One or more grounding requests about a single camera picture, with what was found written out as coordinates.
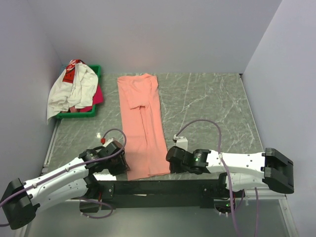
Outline salmon pink t shirt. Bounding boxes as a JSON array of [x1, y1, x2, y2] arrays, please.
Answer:
[[117, 74, 170, 181]]

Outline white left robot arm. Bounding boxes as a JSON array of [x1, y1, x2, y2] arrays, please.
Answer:
[[0, 140, 128, 230]]

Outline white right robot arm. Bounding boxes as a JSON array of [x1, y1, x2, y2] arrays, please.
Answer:
[[166, 146, 294, 197]]

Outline black base beam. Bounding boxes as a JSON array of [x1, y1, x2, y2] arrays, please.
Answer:
[[84, 179, 229, 209]]

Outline magenta t shirt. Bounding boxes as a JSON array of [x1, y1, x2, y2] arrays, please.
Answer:
[[62, 85, 104, 113]]

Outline white t shirt red print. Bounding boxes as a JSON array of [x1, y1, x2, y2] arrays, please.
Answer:
[[46, 59, 99, 123]]

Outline green plastic basket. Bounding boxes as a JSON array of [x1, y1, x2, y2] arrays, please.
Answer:
[[55, 65, 102, 119]]

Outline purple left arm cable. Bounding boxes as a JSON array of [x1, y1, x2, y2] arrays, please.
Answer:
[[0, 128, 127, 227]]

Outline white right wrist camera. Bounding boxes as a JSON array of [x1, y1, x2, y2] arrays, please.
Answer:
[[173, 134, 188, 151]]

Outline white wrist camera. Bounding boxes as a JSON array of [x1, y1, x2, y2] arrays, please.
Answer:
[[173, 134, 188, 151], [100, 137, 116, 145]]

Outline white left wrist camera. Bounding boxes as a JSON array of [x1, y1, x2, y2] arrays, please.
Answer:
[[100, 137, 116, 145]]

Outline aluminium rail frame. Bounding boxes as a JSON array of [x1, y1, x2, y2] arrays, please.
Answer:
[[14, 118, 297, 237]]

